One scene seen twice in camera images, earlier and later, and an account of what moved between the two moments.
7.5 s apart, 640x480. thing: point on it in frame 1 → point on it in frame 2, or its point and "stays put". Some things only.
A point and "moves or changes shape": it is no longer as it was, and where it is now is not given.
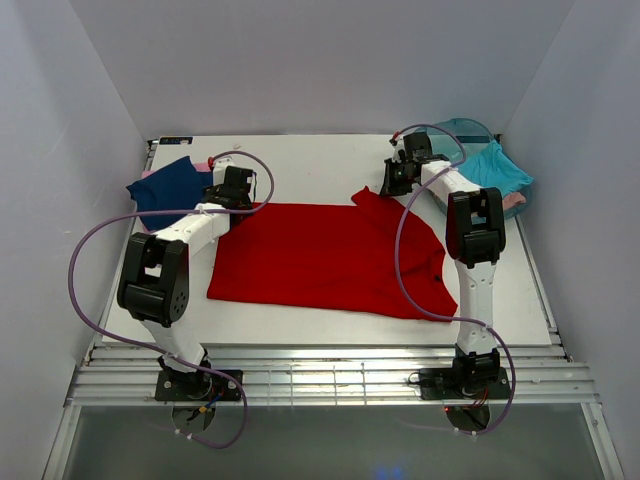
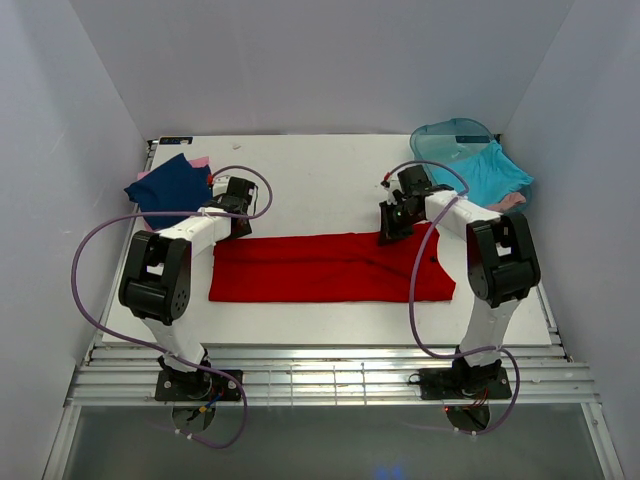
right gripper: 394,180 → 393,230
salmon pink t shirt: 512,200 stays put
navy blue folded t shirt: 175,186 stays put
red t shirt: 369,256 moves or changes shape
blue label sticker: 175,140 stays put
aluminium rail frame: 140,373 stays put
